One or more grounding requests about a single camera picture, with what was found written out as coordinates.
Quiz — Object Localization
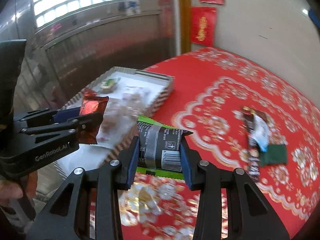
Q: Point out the red orange snack packet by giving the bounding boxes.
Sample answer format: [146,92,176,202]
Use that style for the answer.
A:
[78,88,109,145]

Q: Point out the clear brown snack bag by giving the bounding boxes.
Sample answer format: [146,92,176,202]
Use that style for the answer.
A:
[97,86,150,144]

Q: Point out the dark green snack packet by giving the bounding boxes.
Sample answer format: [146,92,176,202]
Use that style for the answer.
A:
[259,144,287,167]

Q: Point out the blue white snack packet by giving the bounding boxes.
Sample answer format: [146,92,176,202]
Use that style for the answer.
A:
[249,114,269,152]

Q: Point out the black green snack packet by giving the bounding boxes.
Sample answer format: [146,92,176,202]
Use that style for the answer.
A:
[137,116,192,173]

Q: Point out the green cookie packet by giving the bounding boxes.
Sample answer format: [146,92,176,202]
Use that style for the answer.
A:
[100,77,120,94]

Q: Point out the long dark chocolate bar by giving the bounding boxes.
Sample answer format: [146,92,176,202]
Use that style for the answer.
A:
[242,106,267,183]

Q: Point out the striped white storage box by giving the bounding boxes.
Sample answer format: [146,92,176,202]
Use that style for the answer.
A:
[54,67,174,176]

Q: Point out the metal roller door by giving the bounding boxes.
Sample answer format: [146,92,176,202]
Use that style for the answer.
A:
[1,0,178,113]

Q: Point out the red floral tablecloth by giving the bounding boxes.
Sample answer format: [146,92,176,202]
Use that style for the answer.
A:
[119,48,319,239]

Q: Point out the red wall poster lower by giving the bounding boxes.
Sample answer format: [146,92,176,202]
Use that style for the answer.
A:
[190,7,217,47]

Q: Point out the wooden door frame post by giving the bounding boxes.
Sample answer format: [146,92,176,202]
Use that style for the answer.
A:
[179,0,191,54]

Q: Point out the blue object on wall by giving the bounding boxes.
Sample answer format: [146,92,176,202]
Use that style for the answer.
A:
[308,9,320,29]

